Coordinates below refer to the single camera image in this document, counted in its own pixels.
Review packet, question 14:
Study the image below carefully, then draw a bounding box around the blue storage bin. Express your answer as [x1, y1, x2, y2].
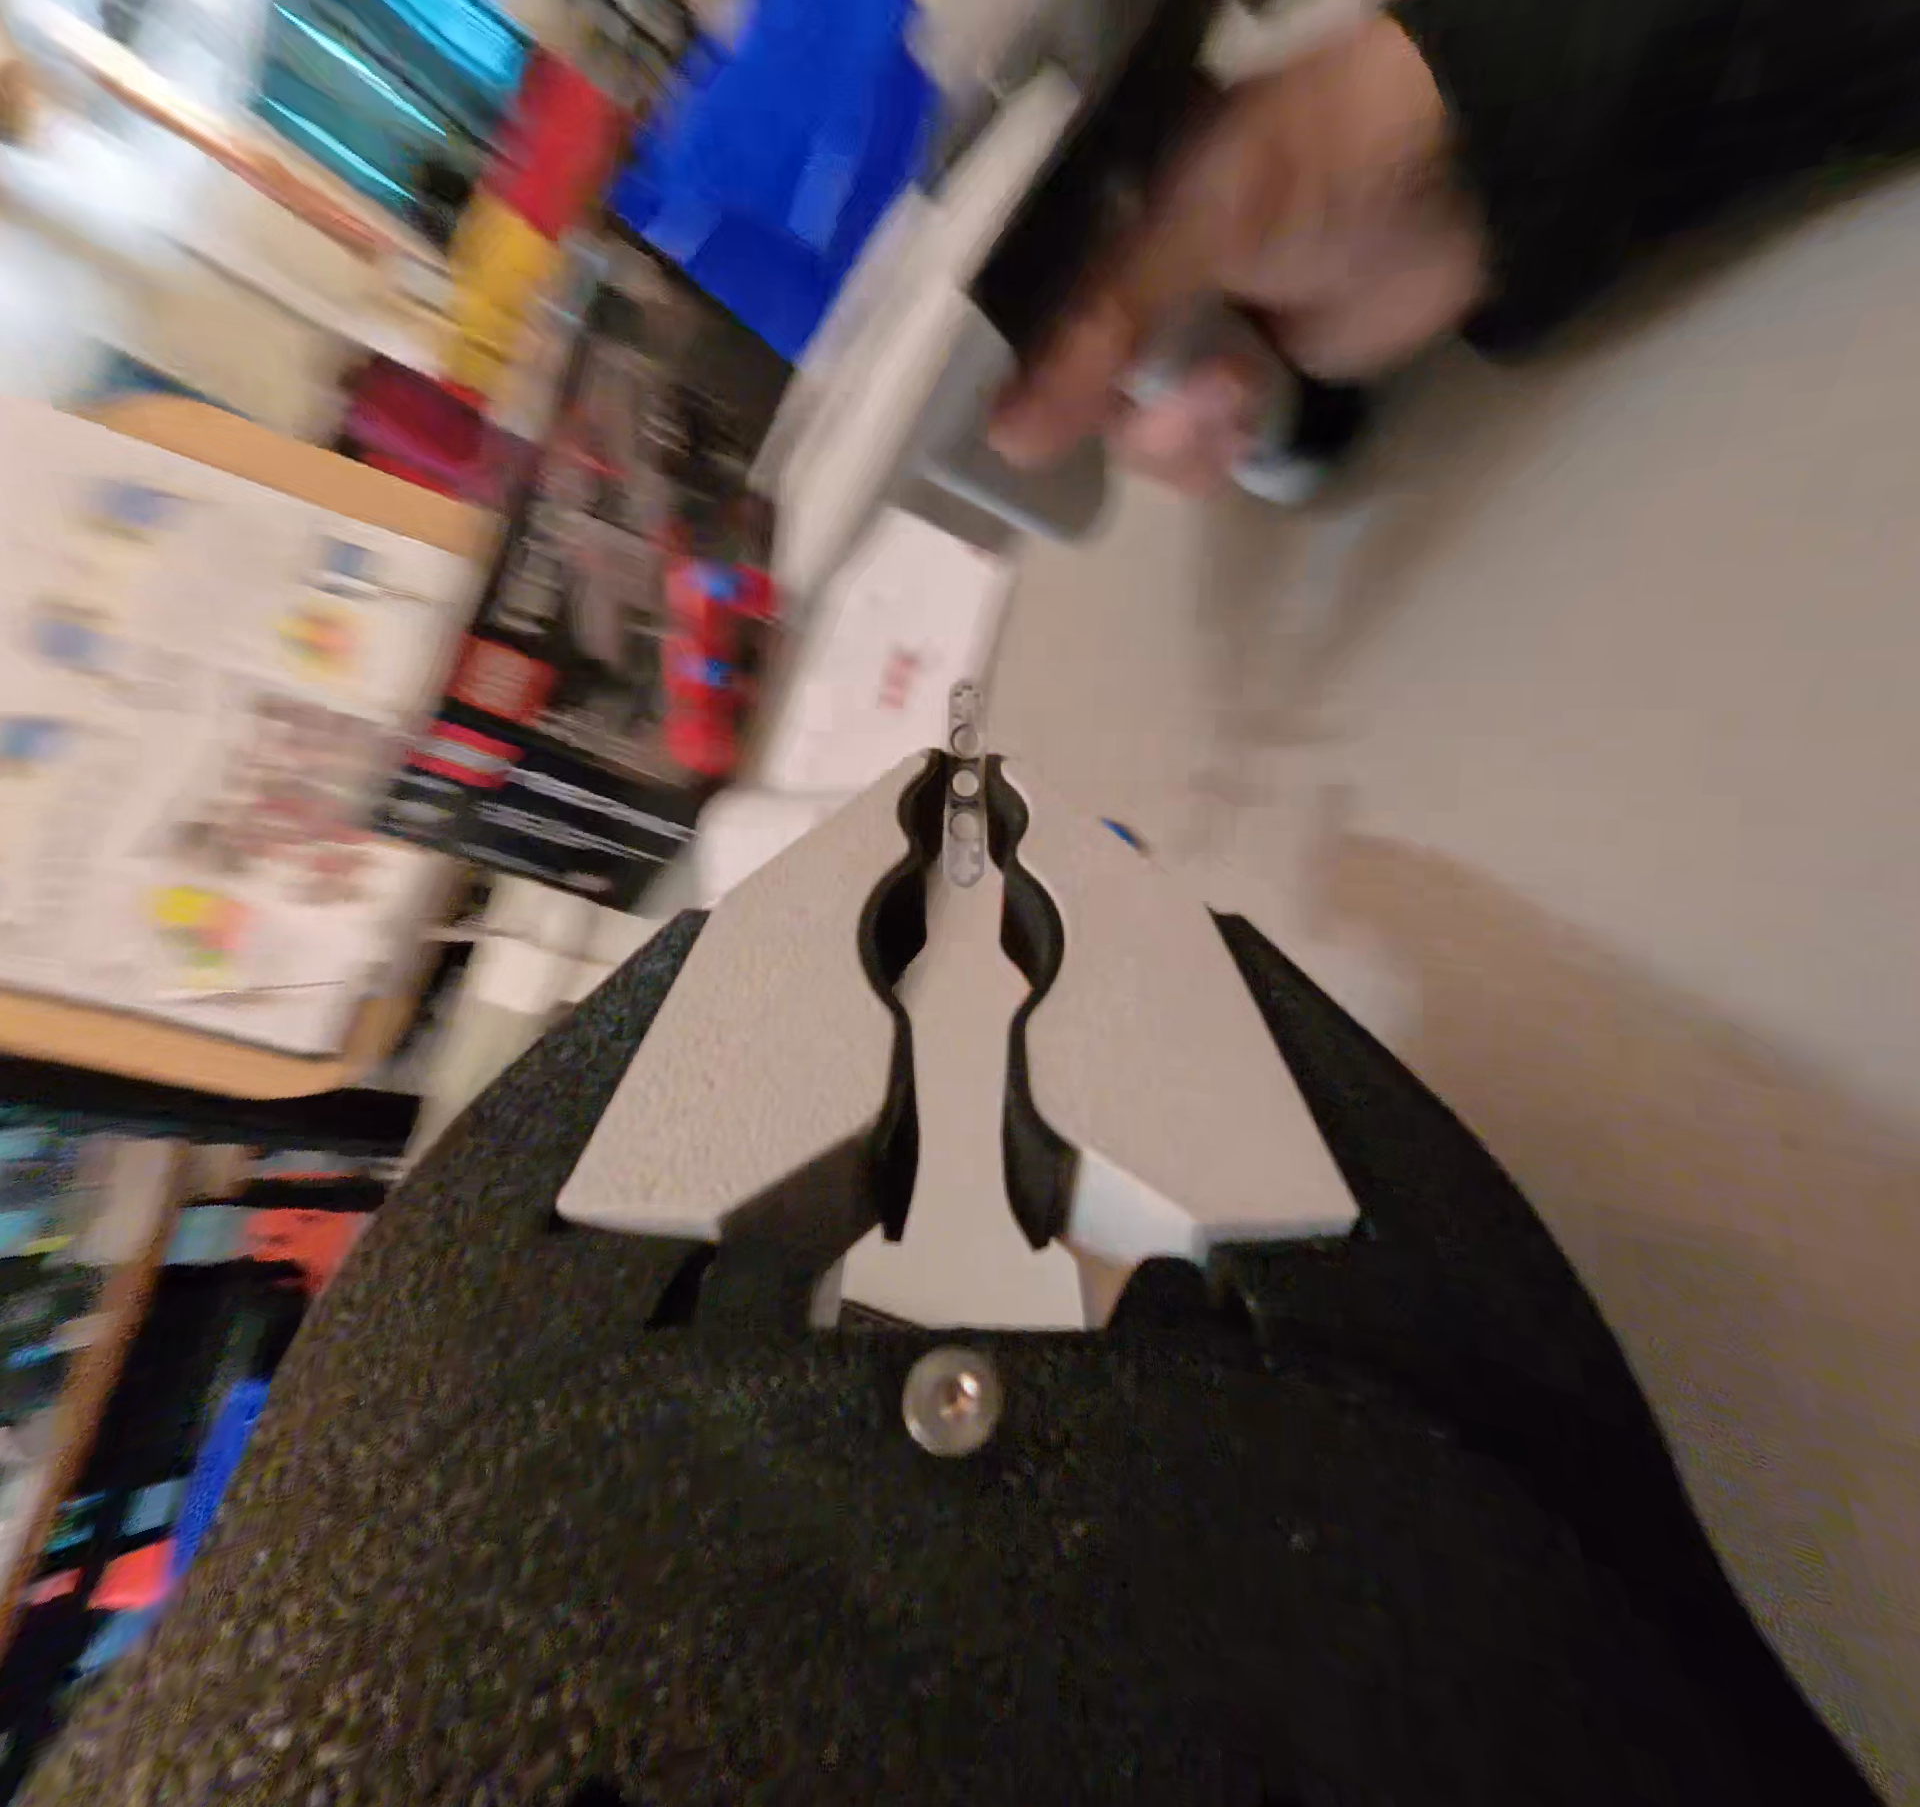
[166, 1370, 276, 1577]

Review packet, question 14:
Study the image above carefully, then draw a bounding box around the small blue plastic bin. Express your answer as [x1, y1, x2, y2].
[600, 0, 946, 364]

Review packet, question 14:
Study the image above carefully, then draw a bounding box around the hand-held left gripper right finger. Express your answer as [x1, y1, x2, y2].
[998, 757, 1368, 1265]

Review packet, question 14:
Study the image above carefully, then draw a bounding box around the small grey toy beam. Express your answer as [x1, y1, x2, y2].
[938, 676, 998, 886]

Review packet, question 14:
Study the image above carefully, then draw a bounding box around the white instruction booklet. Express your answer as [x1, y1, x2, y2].
[764, 501, 1007, 796]

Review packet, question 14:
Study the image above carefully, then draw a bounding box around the black toy box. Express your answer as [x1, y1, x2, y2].
[370, 253, 799, 908]

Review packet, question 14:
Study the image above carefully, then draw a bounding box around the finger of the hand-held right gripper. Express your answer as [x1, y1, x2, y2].
[900, 313, 1116, 554]

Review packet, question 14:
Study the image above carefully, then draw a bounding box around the wooden board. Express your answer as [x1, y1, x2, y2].
[0, 392, 507, 1104]

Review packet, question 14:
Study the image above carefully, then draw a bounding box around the red plastic bin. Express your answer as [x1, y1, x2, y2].
[490, 47, 641, 242]

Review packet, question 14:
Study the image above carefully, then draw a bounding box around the maroon plastic bin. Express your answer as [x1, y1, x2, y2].
[336, 355, 507, 488]

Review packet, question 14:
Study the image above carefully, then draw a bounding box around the person's right forearm black sleeve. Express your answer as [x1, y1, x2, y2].
[1388, 0, 1920, 364]

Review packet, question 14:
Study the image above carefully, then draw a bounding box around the black shelf rack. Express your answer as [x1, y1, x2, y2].
[0, 1056, 431, 1662]

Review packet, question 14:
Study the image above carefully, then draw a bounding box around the person's right hand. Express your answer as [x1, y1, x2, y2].
[986, 23, 1494, 495]

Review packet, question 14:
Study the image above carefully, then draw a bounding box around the orange storage bin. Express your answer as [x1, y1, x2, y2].
[82, 1537, 184, 1618]

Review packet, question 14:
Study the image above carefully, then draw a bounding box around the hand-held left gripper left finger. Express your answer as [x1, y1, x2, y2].
[554, 749, 946, 1244]

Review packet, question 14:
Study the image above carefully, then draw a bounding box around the white instruction poster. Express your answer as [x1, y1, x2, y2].
[0, 392, 485, 1056]

